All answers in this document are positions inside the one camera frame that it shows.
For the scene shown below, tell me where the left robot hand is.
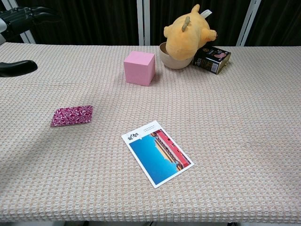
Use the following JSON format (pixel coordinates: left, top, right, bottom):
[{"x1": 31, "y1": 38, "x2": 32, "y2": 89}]
[{"x1": 0, "y1": 6, "x2": 60, "y2": 78}]

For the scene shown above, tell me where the pink patterned rectangular tile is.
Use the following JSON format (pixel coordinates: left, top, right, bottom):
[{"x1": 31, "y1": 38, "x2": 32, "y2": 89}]
[{"x1": 50, "y1": 105, "x2": 94, "y2": 128}]

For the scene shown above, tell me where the black curtain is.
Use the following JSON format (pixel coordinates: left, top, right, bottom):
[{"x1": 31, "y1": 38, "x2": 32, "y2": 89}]
[
  {"x1": 150, "y1": 0, "x2": 251, "y2": 47},
  {"x1": 244, "y1": 0, "x2": 301, "y2": 47},
  {"x1": 16, "y1": 0, "x2": 139, "y2": 46},
  {"x1": 4, "y1": 32, "x2": 25, "y2": 44}
]

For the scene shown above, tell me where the pink cube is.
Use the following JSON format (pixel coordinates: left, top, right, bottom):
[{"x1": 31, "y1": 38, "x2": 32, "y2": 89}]
[{"x1": 123, "y1": 50, "x2": 156, "y2": 87}]

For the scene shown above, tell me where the beige bowl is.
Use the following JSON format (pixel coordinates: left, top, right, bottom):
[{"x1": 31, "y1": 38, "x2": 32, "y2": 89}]
[{"x1": 158, "y1": 42, "x2": 196, "y2": 70}]

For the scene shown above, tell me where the yellow plush toy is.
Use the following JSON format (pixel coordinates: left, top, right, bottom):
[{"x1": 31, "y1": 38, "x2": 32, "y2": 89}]
[{"x1": 164, "y1": 4, "x2": 218, "y2": 61}]

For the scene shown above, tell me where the blue and red postcard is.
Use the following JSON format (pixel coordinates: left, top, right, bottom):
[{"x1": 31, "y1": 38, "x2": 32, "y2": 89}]
[{"x1": 121, "y1": 120, "x2": 195, "y2": 189}]

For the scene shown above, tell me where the black printed box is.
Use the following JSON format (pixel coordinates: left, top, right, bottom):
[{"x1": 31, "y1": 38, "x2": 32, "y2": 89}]
[{"x1": 192, "y1": 46, "x2": 231, "y2": 75}]

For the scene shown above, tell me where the beige woven tablecloth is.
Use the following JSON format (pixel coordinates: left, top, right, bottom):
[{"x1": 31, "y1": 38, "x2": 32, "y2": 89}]
[{"x1": 0, "y1": 42, "x2": 301, "y2": 223}]

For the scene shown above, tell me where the grey metal frame post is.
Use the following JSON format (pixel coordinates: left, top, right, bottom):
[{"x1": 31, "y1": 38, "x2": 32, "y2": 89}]
[
  {"x1": 236, "y1": 0, "x2": 261, "y2": 47},
  {"x1": 0, "y1": 0, "x2": 36, "y2": 44},
  {"x1": 136, "y1": 0, "x2": 151, "y2": 46}
]

